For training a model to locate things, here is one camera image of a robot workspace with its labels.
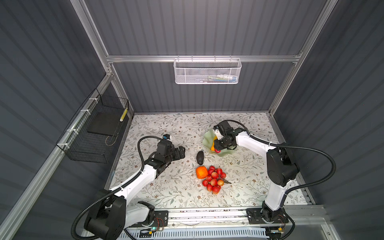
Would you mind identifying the dark avocado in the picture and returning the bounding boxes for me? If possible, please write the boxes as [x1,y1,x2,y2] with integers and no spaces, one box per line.
[196,151,205,166]

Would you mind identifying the orange bell pepper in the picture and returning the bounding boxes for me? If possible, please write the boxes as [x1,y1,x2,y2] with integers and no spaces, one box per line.
[196,166,209,179]

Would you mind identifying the red grape bunch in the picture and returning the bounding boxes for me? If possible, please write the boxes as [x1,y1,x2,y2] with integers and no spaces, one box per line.
[200,166,232,195]

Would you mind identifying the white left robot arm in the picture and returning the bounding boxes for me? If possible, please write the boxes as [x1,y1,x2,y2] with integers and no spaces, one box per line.
[71,136,186,240]

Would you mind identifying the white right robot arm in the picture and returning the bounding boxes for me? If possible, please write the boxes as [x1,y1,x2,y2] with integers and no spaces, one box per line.
[213,120,300,223]

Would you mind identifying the green wavy fruit bowl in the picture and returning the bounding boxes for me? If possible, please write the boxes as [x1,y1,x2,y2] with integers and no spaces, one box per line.
[203,129,232,157]

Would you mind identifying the floral table mat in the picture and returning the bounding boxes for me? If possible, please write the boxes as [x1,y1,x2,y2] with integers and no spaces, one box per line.
[111,113,278,209]

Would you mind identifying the yellow green tube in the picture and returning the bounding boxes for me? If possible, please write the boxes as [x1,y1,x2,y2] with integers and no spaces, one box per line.
[120,108,128,122]

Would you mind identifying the markers in white basket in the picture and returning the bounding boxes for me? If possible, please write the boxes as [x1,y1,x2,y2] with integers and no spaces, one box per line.
[196,75,238,84]

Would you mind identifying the black pad in basket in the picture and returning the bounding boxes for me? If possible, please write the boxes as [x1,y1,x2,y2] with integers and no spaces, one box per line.
[87,113,122,137]

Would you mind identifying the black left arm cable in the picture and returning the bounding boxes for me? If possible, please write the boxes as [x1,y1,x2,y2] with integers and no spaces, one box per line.
[70,135,169,240]

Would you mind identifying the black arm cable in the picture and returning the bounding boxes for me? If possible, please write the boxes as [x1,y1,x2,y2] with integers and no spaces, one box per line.
[70,135,169,240]
[220,119,337,196]

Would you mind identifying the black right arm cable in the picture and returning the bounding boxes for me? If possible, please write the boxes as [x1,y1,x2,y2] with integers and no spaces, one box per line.
[220,119,337,196]

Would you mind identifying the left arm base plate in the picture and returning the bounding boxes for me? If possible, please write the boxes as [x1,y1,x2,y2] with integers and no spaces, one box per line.
[129,210,169,228]

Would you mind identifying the aluminium mounting rail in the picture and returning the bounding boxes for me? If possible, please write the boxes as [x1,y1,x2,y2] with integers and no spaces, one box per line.
[86,206,328,232]

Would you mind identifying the white wire mesh basket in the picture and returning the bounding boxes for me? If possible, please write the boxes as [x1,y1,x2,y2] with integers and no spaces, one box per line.
[173,57,242,85]

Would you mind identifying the black wire basket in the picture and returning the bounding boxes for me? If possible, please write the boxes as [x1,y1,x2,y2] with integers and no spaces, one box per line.
[57,91,130,164]

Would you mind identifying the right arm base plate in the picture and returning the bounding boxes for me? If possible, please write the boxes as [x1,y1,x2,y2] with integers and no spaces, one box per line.
[246,208,289,225]

